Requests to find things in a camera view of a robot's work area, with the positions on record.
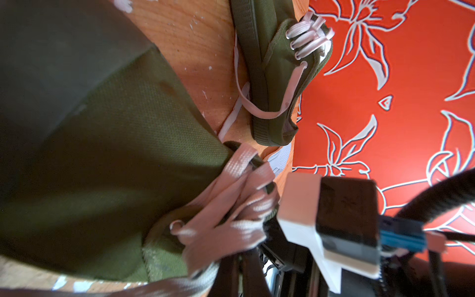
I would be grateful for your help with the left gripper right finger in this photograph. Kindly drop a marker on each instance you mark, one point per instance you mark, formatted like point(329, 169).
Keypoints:
point(253, 280)

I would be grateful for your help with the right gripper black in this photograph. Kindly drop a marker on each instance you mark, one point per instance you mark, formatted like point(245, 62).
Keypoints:
point(294, 262)

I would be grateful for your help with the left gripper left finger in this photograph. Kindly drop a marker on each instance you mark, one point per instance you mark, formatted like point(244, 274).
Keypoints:
point(227, 279)

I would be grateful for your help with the green canvas shoe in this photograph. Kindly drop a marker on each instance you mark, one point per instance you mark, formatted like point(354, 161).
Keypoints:
point(108, 168)
point(283, 55)

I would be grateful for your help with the grey insole near right arm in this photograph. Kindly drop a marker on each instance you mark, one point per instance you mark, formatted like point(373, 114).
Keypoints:
point(278, 160)

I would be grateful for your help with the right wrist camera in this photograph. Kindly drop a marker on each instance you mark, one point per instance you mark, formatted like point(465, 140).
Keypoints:
point(308, 197)

